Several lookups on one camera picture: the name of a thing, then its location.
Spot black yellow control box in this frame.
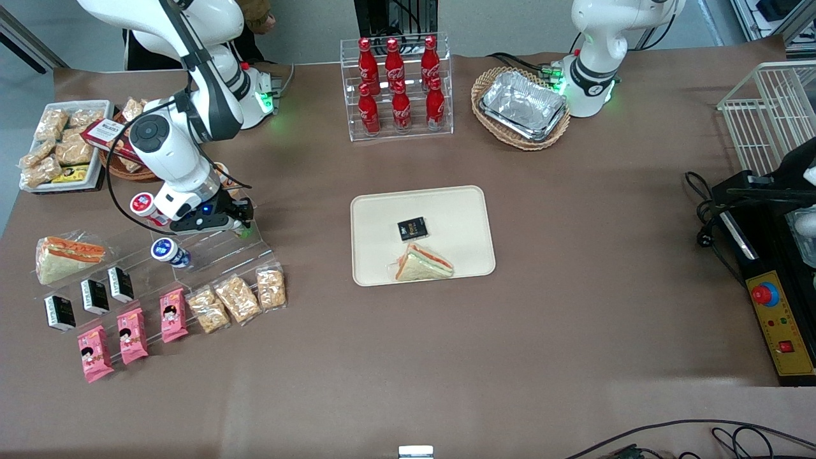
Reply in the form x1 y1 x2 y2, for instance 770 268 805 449
711 171 816 388

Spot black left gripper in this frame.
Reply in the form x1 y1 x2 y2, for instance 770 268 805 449
727 137 816 207

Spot round wicker basket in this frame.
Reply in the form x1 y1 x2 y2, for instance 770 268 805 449
99 108 160 183

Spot oval wicker basket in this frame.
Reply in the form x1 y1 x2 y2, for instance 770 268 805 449
470 66 572 152

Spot white rectangular tray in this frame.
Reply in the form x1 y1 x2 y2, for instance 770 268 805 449
19 100 115 193

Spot black floor cables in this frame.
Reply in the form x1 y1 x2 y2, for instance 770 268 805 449
564 419 816 459

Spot blue gum bottle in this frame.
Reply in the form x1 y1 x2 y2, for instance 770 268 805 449
150 237 192 268

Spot red cookie box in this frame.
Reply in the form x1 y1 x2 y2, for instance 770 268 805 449
82 119 140 161

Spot black snack packet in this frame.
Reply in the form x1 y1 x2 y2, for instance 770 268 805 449
397 217 429 243

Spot pink snack pack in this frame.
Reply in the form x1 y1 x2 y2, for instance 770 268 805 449
117 308 149 365
159 288 189 344
77 325 115 383

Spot clear bag peanut snack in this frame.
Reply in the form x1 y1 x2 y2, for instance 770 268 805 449
186 285 231 335
256 263 288 312
214 274 262 326

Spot red gum bottle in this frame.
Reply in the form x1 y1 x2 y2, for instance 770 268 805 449
129 192 171 228

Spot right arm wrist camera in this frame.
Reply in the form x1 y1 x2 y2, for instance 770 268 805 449
169 215 242 235

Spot small black box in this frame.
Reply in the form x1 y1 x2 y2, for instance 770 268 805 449
43 295 77 332
107 266 135 303
80 279 110 316

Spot clear bag brown snack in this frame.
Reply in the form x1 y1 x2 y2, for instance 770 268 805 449
67 107 106 128
35 108 69 142
19 139 57 168
54 131 95 166
21 155 63 189

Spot yellow snack packet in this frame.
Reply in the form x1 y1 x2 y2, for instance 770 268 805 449
51 164 90 184

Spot aluminium frame shelf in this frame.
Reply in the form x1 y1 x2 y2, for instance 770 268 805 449
730 0 816 49

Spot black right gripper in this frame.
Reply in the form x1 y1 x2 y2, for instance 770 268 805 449
189 190 254 231

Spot clear acrylic stepped stand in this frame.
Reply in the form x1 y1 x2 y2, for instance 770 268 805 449
32 187 284 339

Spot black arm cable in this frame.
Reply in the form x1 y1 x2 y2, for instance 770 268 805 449
105 0 254 237

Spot orange gum bottle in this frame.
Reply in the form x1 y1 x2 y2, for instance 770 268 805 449
215 163 242 198

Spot cream plastic tray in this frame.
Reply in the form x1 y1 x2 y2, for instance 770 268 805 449
350 186 497 287

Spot black base cable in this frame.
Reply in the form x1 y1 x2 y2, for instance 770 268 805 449
488 52 557 73

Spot red cola bottle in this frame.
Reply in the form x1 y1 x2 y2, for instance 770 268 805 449
426 76 446 131
391 82 412 133
358 37 381 96
358 83 381 136
384 37 406 94
421 35 441 90

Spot white wire rack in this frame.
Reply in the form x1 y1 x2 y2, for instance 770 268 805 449
717 61 816 177

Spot wrapped triangle sandwich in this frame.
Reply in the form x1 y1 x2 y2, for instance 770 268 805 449
388 243 455 282
35 235 107 286

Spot clear acrylic bottle rack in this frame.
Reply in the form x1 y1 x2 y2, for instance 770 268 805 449
340 32 455 142

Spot black equipment stand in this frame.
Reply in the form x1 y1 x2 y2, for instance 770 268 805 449
354 0 439 39

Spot black power cable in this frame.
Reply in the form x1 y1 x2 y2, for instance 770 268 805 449
685 171 747 285

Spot aluminium foil tray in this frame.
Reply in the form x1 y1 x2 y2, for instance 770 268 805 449
479 70 568 142

